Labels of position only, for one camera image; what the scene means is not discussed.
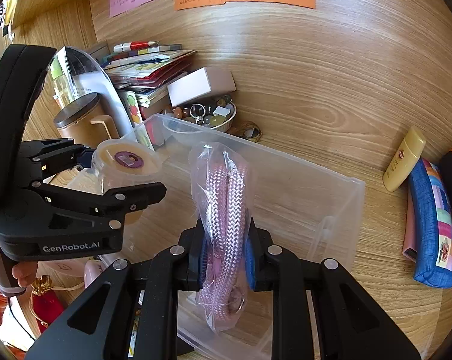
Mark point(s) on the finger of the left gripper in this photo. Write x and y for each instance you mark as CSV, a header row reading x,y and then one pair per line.
x,y
41,159
58,207

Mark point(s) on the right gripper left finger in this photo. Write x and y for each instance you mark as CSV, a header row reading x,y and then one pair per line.
x,y
130,311

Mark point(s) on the cream slime plastic jar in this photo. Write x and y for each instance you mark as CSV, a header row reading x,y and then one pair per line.
x,y
120,163

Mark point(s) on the pink round compact case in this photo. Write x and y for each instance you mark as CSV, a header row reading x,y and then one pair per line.
x,y
92,270

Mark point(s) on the white round lidded jar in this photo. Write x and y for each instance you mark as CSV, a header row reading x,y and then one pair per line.
x,y
62,270

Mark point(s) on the person's left hand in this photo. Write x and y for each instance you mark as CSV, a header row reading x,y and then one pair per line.
x,y
25,273

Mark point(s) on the brown ceramic lidded mug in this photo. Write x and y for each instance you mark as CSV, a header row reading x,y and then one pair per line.
x,y
85,121

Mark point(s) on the white paper stand holder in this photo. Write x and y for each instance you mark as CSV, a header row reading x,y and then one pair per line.
x,y
75,73

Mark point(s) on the clear plastic storage bin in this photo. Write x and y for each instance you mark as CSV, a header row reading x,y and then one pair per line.
x,y
312,211

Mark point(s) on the fruit sticker sheet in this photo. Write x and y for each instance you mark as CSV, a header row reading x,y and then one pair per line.
x,y
133,110

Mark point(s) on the blue patchwork pencil pouch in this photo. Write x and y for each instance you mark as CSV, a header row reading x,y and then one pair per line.
x,y
428,235

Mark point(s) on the white bowl of trinkets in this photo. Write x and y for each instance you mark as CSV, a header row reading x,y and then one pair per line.
x,y
216,113

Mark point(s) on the stack of booklets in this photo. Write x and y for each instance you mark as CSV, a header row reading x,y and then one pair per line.
x,y
141,77

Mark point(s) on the white cardboard box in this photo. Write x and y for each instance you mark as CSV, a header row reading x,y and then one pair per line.
x,y
203,83

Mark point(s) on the yellow small lotion bottle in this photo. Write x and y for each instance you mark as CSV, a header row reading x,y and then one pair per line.
x,y
404,160

